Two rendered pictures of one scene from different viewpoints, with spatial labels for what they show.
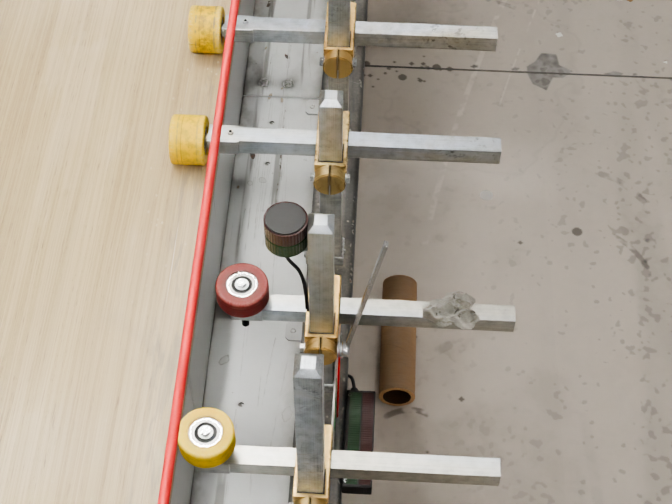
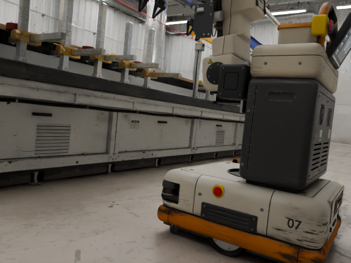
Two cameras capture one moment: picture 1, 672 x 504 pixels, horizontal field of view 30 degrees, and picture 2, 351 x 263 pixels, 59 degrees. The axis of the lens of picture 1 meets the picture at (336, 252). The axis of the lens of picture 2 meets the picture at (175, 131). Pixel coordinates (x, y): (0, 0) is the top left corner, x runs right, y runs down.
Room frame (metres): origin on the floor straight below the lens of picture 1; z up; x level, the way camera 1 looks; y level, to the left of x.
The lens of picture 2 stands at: (-2.17, -1.35, 0.52)
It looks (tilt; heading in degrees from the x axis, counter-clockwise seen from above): 3 degrees down; 30
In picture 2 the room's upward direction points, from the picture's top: 6 degrees clockwise
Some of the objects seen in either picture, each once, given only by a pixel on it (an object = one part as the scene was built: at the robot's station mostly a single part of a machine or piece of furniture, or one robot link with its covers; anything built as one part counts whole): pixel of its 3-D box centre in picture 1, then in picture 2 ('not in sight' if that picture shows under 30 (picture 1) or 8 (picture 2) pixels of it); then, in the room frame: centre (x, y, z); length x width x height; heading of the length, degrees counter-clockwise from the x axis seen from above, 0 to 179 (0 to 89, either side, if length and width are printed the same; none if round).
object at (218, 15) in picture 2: not in sight; (217, 22); (-0.73, -0.69, 0.99); 0.28 x 0.16 x 0.22; 177
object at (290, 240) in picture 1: (285, 223); not in sight; (1.02, 0.07, 1.11); 0.06 x 0.06 x 0.02
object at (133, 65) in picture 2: not in sight; (135, 66); (-0.44, 0.04, 0.83); 0.43 x 0.03 x 0.04; 87
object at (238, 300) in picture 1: (243, 303); not in sight; (1.06, 0.14, 0.85); 0.08 x 0.08 x 0.11
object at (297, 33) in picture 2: not in sight; (300, 44); (-0.75, -1.09, 0.87); 0.23 x 0.15 x 0.11; 177
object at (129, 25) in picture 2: not in sight; (126, 57); (-0.48, 0.09, 0.88); 0.04 x 0.04 x 0.48; 87
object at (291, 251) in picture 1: (286, 234); not in sight; (1.02, 0.07, 1.09); 0.06 x 0.06 x 0.02
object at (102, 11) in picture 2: not in sight; (100, 42); (-0.73, 0.10, 0.92); 0.04 x 0.04 x 0.48; 87
